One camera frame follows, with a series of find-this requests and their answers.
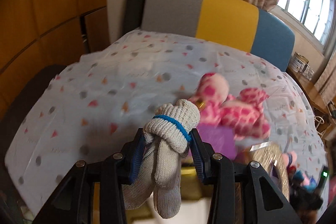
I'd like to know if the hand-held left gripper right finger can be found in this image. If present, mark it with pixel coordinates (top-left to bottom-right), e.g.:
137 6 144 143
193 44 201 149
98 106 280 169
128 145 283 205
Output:
189 129 302 224

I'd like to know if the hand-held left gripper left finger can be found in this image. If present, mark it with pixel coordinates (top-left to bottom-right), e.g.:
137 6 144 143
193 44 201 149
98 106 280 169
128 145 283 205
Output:
33 128 147 224

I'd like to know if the blue teddy plush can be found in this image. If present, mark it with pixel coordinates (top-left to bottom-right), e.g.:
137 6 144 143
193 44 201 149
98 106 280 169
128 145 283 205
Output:
287 152 319 193

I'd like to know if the black beaded hair wig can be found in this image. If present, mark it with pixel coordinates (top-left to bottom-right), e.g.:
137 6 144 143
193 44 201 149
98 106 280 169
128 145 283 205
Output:
289 186 324 216

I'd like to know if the gold metal tin box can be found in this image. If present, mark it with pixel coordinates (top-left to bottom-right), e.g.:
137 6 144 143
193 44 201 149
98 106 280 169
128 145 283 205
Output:
92 165 218 224

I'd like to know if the grey knitted gloves blue trim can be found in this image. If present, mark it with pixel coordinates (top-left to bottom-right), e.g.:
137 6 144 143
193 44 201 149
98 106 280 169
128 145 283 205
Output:
123 99 201 219

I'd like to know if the purple cardboard box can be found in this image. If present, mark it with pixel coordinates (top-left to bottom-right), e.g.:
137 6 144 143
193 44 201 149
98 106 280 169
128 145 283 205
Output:
184 126 238 161

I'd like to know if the ornate gold tissue box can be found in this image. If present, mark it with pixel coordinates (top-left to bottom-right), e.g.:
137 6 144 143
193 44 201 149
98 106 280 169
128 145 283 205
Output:
247 142 292 203

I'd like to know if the pink spotted giraffe plush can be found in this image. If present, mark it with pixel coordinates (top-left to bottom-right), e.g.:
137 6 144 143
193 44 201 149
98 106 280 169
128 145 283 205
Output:
188 72 271 139

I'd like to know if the printed plastic tablecloth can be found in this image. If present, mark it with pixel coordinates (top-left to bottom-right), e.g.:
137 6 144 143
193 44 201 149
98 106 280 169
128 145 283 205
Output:
4 28 328 216

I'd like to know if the wooden desk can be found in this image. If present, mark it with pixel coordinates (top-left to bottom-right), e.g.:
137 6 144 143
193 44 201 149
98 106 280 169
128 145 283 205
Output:
287 67 331 114

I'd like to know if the small cardboard box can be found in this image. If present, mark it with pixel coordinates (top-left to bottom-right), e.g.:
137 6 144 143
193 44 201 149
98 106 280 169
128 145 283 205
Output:
302 63 315 80

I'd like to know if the grey yellow blue sofa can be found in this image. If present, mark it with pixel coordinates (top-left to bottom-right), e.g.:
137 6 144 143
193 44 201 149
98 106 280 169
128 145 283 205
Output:
140 0 296 72

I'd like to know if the black rolled mat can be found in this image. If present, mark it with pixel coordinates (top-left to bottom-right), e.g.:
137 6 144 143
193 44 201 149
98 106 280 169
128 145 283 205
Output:
123 0 153 35

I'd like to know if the wooden wardrobe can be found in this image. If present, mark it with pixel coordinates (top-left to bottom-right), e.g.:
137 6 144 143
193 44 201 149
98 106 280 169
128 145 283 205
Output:
0 0 108 119

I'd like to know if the window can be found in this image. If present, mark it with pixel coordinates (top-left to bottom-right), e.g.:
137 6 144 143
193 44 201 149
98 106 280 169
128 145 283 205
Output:
270 0 336 56

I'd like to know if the white cable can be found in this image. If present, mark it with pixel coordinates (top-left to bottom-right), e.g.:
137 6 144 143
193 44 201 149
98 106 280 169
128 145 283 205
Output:
314 115 326 132

